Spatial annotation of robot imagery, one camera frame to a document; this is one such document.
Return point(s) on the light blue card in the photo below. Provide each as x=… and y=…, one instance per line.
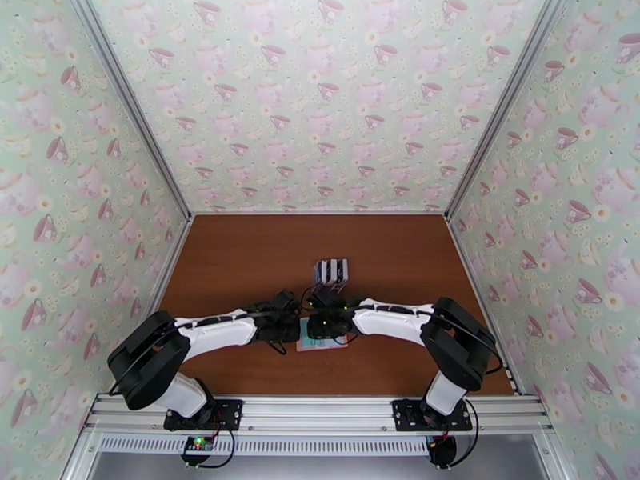
x=305, y=346

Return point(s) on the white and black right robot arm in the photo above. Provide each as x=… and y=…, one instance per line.
x=390, y=318

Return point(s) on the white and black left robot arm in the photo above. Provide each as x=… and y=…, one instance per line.
x=220, y=333

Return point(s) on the blue VIP credit card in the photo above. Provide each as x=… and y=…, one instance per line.
x=318, y=272

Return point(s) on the wide aluminium mounting beam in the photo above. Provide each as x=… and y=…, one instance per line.
x=320, y=413

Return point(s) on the green lit circuit board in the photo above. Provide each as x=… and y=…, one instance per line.
x=197, y=445

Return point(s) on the black round controller box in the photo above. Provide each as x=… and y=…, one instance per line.
x=442, y=451

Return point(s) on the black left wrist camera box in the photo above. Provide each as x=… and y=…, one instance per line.
x=285, y=299

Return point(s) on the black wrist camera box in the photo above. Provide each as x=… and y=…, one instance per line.
x=324, y=296
x=285, y=299

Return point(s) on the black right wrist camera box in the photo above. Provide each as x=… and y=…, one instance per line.
x=324, y=296

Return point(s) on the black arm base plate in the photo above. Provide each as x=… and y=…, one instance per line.
x=405, y=416
x=230, y=413

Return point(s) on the aluminium wall base strip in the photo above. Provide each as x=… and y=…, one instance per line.
x=470, y=268
x=320, y=213
x=167, y=276

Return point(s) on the aluminium frame post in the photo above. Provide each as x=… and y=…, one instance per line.
x=80, y=458
x=552, y=453
x=131, y=103
x=504, y=106

